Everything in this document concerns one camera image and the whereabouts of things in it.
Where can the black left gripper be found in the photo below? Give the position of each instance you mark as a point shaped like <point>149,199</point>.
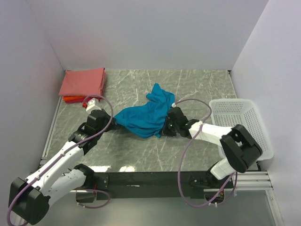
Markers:
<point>112,123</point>

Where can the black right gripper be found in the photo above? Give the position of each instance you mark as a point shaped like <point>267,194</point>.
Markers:
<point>165,131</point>

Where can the teal blue t shirt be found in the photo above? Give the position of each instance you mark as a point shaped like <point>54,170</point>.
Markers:
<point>147,120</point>

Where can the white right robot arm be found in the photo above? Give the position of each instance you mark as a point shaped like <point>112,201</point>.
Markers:
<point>240,148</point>

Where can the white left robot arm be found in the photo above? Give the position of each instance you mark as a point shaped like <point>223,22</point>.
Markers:
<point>31,198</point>

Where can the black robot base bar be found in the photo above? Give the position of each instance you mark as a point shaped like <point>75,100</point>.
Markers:
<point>154,184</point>

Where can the folded salmon pink t shirt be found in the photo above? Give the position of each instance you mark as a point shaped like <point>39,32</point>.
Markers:
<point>71,85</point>

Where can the folded orange t shirt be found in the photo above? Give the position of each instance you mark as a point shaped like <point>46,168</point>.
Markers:
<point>73,99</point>

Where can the white perforated plastic basket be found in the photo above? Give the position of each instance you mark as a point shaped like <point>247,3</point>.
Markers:
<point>232,111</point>

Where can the aluminium extrusion rail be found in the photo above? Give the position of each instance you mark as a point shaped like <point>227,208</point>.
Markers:
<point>254,181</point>

